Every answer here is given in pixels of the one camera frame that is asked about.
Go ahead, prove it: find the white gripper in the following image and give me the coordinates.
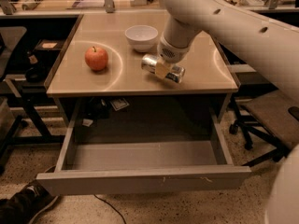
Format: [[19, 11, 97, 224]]
[[155, 37, 190, 79]]

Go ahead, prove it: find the silver blue redbull can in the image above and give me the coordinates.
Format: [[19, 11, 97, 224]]
[[141, 54, 185, 83]]

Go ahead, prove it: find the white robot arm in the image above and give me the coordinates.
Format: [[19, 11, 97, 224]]
[[158, 0, 299, 224]]

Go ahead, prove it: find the open grey top drawer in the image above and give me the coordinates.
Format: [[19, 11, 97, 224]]
[[37, 109, 250, 195]]

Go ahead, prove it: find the white ceramic bowl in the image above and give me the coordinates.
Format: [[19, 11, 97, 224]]
[[124, 25, 158, 52]]

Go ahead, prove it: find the white paper label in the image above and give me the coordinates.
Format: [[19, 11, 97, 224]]
[[110, 98, 129, 111]]

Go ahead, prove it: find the grey cabinet desk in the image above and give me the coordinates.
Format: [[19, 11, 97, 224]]
[[43, 10, 241, 126]]

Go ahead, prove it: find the red apple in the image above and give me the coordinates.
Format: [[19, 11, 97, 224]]
[[84, 47, 108, 71]]

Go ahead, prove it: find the black office chair right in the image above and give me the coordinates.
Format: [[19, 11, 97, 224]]
[[229, 90, 299, 167]]

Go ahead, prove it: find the grey office chair left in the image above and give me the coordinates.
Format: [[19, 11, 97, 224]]
[[0, 26, 26, 174]]

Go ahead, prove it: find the black shoe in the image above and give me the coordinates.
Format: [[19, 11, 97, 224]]
[[9, 180, 58, 224]]

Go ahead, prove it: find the black floor cable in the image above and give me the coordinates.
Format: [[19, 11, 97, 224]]
[[93, 193, 128, 224]]

